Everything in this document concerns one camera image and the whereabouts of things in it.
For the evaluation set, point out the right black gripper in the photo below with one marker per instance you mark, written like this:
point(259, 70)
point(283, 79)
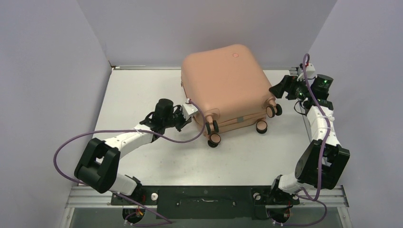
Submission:
point(288, 83)

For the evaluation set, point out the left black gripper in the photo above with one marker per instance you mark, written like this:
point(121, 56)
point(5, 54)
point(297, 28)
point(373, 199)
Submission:
point(184, 122)

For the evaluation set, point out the pink hard-shell suitcase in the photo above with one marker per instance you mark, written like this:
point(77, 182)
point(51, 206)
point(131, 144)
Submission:
point(231, 89)

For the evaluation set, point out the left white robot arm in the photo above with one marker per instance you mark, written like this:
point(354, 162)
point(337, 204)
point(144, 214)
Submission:
point(98, 165)

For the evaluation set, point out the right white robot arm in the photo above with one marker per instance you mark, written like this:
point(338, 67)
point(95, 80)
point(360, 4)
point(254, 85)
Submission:
point(323, 161)

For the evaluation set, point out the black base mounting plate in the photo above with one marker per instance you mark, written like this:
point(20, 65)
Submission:
point(214, 202)

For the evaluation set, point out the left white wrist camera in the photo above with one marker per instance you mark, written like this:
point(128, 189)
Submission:
point(189, 110)

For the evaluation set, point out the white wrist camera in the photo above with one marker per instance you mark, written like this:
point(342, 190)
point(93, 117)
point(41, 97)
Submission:
point(310, 70)
point(189, 110)

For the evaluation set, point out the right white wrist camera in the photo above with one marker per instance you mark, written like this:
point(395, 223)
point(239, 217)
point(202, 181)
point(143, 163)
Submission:
point(310, 70)

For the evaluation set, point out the aluminium frame rail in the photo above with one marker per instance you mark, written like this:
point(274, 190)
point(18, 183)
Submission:
point(87, 208)

